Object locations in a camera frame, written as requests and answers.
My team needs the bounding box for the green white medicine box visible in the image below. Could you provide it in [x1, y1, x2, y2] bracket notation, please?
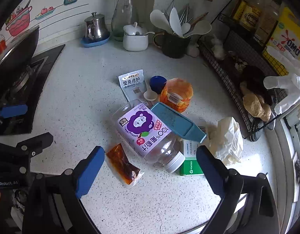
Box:
[179, 139, 204, 176]

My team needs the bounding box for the teal scrub brush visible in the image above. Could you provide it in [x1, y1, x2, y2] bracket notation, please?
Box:
[151, 102, 207, 143]

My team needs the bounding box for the purple grape juice bottle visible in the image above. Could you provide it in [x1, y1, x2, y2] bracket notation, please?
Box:
[112, 99, 185, 173]

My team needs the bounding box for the white sachet packet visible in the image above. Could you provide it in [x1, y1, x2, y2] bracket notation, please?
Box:
[118, 69, 147, 103]

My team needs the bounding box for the black gas stove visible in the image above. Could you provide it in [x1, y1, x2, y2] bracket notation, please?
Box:
[0, 44, 65, 136]

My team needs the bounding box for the red chili sauce sachet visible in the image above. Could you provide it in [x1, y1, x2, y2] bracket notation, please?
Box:
[105, 144, 144, 189]

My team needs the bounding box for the black wok with lid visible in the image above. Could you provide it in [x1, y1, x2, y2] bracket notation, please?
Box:
[0, 25, 39, 81]

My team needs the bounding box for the ginger root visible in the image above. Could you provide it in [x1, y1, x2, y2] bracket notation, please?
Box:
[240, 81, 272, 122]

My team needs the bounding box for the white plastic spoon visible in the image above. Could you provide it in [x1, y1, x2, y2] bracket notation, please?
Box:
[143, 82, 158, 102]

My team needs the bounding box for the blue saucer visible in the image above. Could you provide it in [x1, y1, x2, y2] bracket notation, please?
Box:
[81, 32, 110, 48]

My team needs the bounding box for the blue bottle cap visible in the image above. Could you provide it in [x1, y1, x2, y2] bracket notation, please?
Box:
[149, 75, 167, 95]

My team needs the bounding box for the clear disposable glove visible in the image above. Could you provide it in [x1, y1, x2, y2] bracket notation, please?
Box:
[263, 46, 300, 119]

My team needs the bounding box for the steel oil pot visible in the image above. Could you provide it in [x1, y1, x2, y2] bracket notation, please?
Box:
[84, 12, 110, 41]

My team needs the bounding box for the dark green utensil mug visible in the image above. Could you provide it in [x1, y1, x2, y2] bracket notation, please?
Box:
[153, 31, 191, 59]

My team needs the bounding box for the white sugar bowl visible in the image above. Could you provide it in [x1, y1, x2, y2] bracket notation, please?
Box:
[122, 22, 155, 52]

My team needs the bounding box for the glass carafe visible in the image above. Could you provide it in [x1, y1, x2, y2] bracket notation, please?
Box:
[111, 0, 138, 42]

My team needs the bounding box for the black wire spice rack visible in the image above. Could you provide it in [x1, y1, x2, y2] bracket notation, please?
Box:
[198, 0, 287, 142]

